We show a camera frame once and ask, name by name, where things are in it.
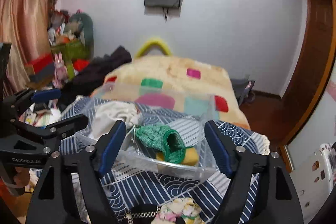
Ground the red box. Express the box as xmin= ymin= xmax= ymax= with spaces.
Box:
xmin=25 ymin=52 xmax=54 ymax=75

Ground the dark clothing pile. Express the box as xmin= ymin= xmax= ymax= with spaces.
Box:
xmin=62 ymin=46 xmax=133 ymax=107

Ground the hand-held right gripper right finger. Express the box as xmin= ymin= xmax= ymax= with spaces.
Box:
xmin=204 ymin=120 xmax=306 ymax=224

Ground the person's left hand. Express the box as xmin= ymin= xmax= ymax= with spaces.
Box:
xmin=12 ymin=166 xmax=35 ymax=189

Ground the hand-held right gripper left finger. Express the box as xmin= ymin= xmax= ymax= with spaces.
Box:
xmin=25 ymin=120 xmax=127 ymax=224

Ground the green basket of clutter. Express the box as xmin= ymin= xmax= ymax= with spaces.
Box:
xmin=51 ymin=39 xmax=91 ymax=81

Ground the grey bag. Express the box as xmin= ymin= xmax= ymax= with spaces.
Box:
xmin=230 ymin=78 xmax=256 ymax=107

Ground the beige blanket with coloured squares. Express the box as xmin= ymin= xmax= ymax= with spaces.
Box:
xmin=91 ymin=55 xmax=251 ymax=130

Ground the white cloth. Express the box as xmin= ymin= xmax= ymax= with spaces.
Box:
xmin=91 ymin=102 xmax=142 ymax=139

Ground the yellow sponge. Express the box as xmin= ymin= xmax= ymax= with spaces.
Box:
xmin=156 ymin=147 xmax=199 ymax=167

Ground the white appliance with stickers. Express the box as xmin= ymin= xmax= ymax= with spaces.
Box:
xmin=288 ymin=142 xmax=336 ymax=224

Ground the wooden door frame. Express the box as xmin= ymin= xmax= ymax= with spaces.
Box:
xmin=279 ymin=0 xmax=336 ymax=147

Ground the black and white checked strap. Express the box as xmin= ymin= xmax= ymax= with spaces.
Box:
xmin=125 ymin=204 xmax=161 ymax=224

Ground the floral cloth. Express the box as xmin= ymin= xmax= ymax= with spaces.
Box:
xmin=157 ymin=197 xmax=205 ymax=224

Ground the green plush toy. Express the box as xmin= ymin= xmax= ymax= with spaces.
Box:
xmin=64 ymin=12 xmax=95 ymax=57

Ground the clear plastic storage box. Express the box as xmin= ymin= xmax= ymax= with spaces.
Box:
xmin=76 ymin=82 xmax=224 ymax=184

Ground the yellow hoop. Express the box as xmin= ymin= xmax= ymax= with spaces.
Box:
xmin=134 ymin=37 xmax=173 ymax=59

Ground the blue wave-patterned bed sheet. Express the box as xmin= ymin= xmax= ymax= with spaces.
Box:
xmin=56 ymin=95 xmax=271 ymax=224

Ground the pink striped curtain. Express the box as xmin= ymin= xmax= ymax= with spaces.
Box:
xmin=0 ymin=0 xmax=72 ymax=94

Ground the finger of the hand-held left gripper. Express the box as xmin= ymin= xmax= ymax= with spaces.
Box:
xmin=14 ymin=113 xmax=89 ymax=146
xmin=7 ymin=88 xmax=62 ymax=120

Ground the pink bunny toy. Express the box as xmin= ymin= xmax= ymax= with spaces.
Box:
xmin=52 ymin=52 xmax=68 ymax=88

